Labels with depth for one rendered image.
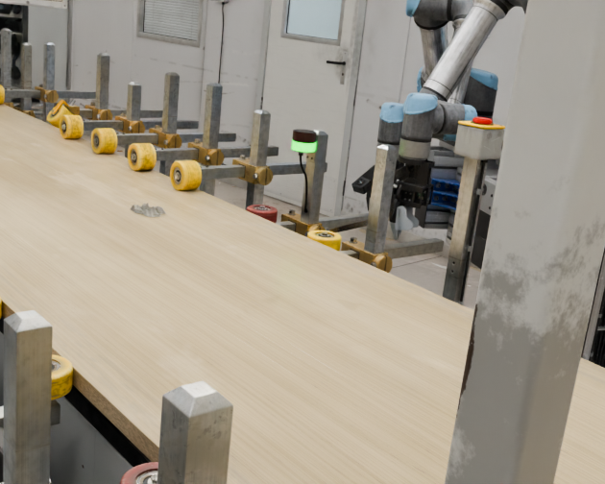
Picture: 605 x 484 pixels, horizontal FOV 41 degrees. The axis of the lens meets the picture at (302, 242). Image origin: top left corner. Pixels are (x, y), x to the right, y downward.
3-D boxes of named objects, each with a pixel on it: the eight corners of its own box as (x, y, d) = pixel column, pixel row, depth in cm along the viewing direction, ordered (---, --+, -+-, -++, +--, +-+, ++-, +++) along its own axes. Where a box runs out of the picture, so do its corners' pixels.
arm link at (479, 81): (491, 112, 273) (497, 71, 269) (451, 107, 277) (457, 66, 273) (496, 109, 284) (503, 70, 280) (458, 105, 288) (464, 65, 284)
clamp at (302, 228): (294, 229, 226) (296, 212, 224) (325, 243, 216) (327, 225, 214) (278, 231, 222) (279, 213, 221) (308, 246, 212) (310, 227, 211)
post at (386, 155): (363, 330, 206) (388, 143, 193) (372, 336, 204) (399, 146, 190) (352, 333, 204) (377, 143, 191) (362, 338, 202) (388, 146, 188)
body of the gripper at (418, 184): (419, 211, 198) (425, 162, 194) (386, 204, 202) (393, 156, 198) (430, 206, 204) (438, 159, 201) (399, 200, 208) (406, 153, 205)
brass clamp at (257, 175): (247, 174, 241) (248, 157, 240) (274, 184, 232) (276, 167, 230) (229, 175, 238) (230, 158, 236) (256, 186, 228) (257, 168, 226)
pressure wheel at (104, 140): (110, 122, 260) (120, 139, 256) (104, 141, 265) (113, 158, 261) (93, 123, 256) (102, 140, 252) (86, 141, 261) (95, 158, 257)
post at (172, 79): (165, 214, 278) (174, 71, 265) (171, 216, 276) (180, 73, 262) (157, 214, 276) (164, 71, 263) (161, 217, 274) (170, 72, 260)
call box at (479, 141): (473, 156, 176) (479, 120, 174) (499, 162, 171) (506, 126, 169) (451, 157, 172) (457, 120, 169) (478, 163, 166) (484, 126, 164)
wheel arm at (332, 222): (369, 225, 239) (371, 210, 238) (377, 228, 237) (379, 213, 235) (248, 238, 212) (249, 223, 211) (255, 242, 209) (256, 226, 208)
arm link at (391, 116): (412, 104, 232) (404, 107, 224) (407, 142, 235) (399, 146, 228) (386, 100, 235) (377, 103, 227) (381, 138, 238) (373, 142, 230)
